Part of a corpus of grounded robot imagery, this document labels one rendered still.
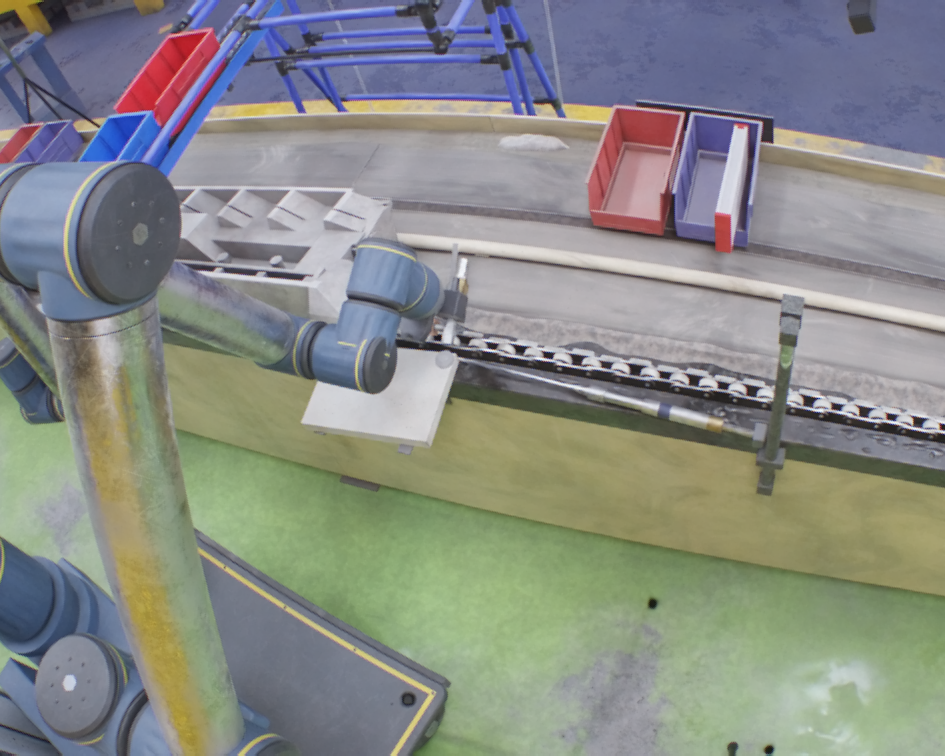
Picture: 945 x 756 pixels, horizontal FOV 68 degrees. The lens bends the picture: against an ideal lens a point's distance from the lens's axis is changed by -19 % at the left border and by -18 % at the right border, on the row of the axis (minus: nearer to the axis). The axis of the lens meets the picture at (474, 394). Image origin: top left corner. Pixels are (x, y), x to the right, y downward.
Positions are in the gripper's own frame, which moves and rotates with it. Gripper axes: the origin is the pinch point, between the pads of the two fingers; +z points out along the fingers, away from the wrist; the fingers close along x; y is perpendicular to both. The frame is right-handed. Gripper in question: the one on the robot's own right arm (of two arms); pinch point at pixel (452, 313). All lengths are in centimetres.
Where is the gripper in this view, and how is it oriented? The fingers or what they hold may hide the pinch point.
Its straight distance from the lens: 179.4
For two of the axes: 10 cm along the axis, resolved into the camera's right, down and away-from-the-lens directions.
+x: -9.2, -1.7, 3.7
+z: 3.5, 1.3, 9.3
